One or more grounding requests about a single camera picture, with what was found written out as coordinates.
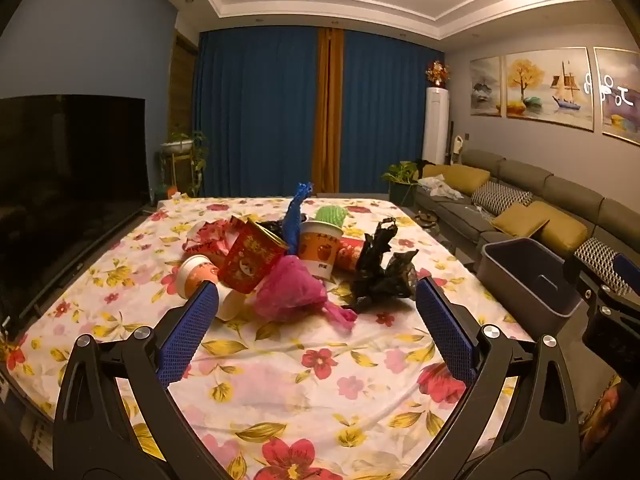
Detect blue curtain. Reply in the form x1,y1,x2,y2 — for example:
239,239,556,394
337,30,446,193
192,25,321,198

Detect black white patterned cushion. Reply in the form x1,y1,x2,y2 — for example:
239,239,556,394
572,237,633,297
471,181,535,216

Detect white standing air conditioner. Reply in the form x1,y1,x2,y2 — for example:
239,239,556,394
421,87,451,165

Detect gold plant stand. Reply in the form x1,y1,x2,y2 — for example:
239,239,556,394
160,152,198,198

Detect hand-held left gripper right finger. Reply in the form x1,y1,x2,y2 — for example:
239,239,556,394
415,275,583,480

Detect wooden wall panel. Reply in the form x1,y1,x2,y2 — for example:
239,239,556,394
167,30,198,171

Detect tree and sailboat painting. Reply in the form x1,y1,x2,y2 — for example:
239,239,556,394
505,47,596,133

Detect blue plastic bag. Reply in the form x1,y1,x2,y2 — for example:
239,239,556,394
282,181,316,258

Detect flower ornament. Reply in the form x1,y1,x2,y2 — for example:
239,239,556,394
425,60,451,88

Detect potted plant green pot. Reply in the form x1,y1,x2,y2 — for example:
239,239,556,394
381,161,421,207

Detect orange print paper cup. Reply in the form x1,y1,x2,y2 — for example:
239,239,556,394
177,254,221,301
298,220,343,282

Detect yellow cushion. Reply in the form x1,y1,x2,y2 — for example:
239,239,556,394
435,165,491,196
530,212,588,260
492,201,556,238

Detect purple landscape painting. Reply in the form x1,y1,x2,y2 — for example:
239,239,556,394
593,46,640,147

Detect grey sectional sofa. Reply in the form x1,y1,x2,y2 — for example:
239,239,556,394
414,149,640,301

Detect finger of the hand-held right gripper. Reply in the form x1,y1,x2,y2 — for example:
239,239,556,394
613,253,640,297
563,255,609,304

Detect green foam net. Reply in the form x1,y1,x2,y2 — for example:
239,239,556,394
314,205,348,228

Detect white paper cup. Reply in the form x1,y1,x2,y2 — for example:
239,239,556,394
215,285,251,321

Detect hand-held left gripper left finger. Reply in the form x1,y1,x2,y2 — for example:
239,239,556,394
52,280,221,480

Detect grey plastic bin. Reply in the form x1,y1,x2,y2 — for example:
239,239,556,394
475,238,583,333

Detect trailing plant in white bowl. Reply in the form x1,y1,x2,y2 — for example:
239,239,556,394
160,131,210,181

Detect grey landscape painting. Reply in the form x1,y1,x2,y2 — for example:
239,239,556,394
469,56,503,118

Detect orange curtain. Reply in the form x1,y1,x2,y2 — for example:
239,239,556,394
311,27,346,193

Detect red wrapper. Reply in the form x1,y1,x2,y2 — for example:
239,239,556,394
182,217,246,261

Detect black television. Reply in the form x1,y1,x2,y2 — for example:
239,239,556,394
0,94,151,331

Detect floral tablecloth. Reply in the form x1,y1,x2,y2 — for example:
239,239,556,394
0,195,531,480

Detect white cloth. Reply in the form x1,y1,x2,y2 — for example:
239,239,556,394
417,175,466,200

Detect pink plastic bag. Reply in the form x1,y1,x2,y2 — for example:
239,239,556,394
252,255,358,331

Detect black plastic bag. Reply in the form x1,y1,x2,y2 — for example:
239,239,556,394
347,216,421,311

